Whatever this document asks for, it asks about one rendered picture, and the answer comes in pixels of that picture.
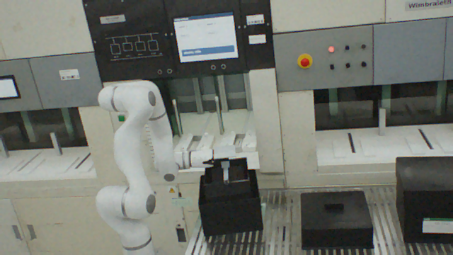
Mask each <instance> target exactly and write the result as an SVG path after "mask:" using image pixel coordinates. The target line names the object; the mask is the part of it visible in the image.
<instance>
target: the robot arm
mask: <svg viewBox="0 0 453 255"><path fill-rule="evenodd" d="M98 104H99V106H100V107H101V108H103V109H104V110H106V111H110V112H128V113H129V116H128V118H127V120H126V121H125V122H124V123H123V124H122V125H121V126H120V127H119V128H118V129H117V130H116V132H115V135H114V141H113V143H114V159H115V163H116V166H117V168H118V170H119V171H120V172H121V173H122V174H123V175H125V176H126V178H127V180H128V182H129V186H120V185H110V186H105V187H103V189H100V190H99V192H98V194H97V196H96V210H97V212H98V214H99V216H100V217H101V219H103V220H104V221H105V222H106V223H107V224H108V225H109V226H110V227H111V228H112V229H113V230H115V231H116V233H117V235H118V237H119V238H120V243H121V246H122V251H123V253H124V254H125V255H156V252H155V248H154V243H153V240H152V236H151V230H150V228H149V226H148V224H147V223H146V222H145V221H143V220H142V219H144V218H148V217H149V216H151V215H152V213H153V212H154V209H155V207H156V198H155V195H154V191H153V189H152V187H151V184H150V182H149V180H148V178H147V175H145V173H144V170H143V167H142V161H141V151H140V141H141V133H142V129H143V127H144V125H145V123H148V126H149V129H150V131H151V135H152V137H153V143H154V156H155V157H154V165H155V169H156V172H157V173H160V174H161V177H162V178H163V180H165V181H167V182H172V181H175V180H176V179H177V177H178V171H180V170H186V169H191V168H209V167H213V166H214V164H215V163H217V162H224V161H228V160H229V158H222V159H214V149H204V150H200V151H196V152H189V151H183V152H173V135H172V130H171V126H170V122H169V119H168V118H167V114H166V111H165V108H164V104H163V101H162V97H161V94H160V91H159V89H158V87H157V86H156V85H155V84H153V83H152V82H150V81H137V82H131V83H124V84H114V85H111V86H107V87H105V88H104V89H103V90H101V91H100V92H99V94H98Z"/></svg>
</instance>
